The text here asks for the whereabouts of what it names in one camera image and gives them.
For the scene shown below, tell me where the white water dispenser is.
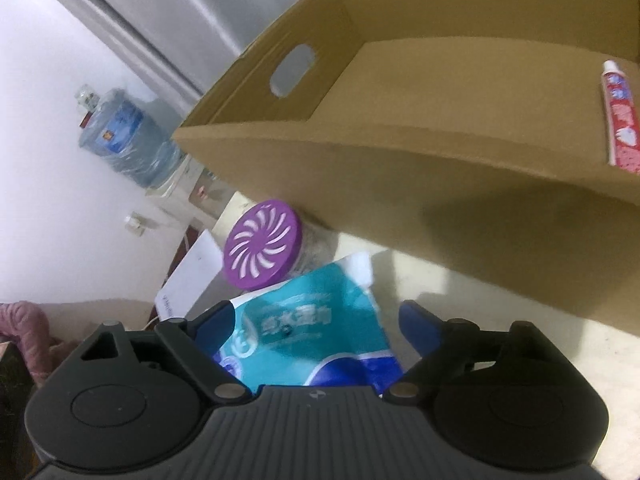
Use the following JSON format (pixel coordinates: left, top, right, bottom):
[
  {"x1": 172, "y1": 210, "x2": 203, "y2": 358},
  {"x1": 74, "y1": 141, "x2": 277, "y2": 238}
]
[{"x1": 145, "y1": 152, "x2": 236, "y2": 241}]

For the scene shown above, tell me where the blue wet wipes pack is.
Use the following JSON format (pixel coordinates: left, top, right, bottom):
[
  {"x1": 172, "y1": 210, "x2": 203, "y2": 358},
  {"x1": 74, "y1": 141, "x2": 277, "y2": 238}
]
[{"x1": 212, "y1": 252, "x2": 405, "y2": 393}]

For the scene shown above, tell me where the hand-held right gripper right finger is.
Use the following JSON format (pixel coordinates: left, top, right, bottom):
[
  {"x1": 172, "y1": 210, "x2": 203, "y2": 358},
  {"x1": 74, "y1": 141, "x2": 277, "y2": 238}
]
[{"x1": 381, "y1": 299, "x2": 559, "y2": 404}]

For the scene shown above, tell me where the white rectangular box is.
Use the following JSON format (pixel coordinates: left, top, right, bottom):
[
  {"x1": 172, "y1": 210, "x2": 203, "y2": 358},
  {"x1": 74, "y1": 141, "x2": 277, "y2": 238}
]
[{"x1": 155, "y1": 229, "x2": 226, "y2": 321}]

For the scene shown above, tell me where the grey curtain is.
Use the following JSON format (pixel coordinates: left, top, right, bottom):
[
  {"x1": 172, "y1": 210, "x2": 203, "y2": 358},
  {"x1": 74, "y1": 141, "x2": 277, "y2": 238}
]
[{"x1": 30, "y1": 0, "x2": 331, "y2": 106}]

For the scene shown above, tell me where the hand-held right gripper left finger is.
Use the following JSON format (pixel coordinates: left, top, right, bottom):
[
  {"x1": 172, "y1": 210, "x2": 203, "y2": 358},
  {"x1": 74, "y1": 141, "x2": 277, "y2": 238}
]
[{"x1": 75, "y1": 301, "x2": 248, "y2": 403}]

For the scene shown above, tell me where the blue water jug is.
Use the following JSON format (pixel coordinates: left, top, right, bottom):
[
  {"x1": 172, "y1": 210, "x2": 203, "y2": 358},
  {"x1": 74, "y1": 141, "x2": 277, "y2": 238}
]
[{"x1": 75, "y1": 84, "x2": 182, "y2": 188}]

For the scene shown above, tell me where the red white toothpaste tube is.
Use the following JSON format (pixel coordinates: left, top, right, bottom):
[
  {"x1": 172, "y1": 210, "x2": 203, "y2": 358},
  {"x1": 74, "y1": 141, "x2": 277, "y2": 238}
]
[{"x1": 600, "y1": 60, "x2": 640, "y2": 175}]

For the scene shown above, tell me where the purple round air freshener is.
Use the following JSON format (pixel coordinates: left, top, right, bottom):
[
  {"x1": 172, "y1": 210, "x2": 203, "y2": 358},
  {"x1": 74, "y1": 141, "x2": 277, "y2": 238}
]
[{"x1": 223, "y1": 199, "x2": 303, "y2": 291}]

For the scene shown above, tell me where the pink cloth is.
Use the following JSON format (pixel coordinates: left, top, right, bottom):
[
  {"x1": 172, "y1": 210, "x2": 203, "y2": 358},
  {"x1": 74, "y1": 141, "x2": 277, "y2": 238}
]
[{"x1": 0, "y1": 301, "x2": 53, "y2": 388}]

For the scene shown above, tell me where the brown cardboard box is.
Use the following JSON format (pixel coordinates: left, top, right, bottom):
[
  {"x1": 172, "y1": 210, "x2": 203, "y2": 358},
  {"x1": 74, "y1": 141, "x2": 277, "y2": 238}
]
[{"x1": 171, "y1": 0, "x2": 640, "y2": 336}]

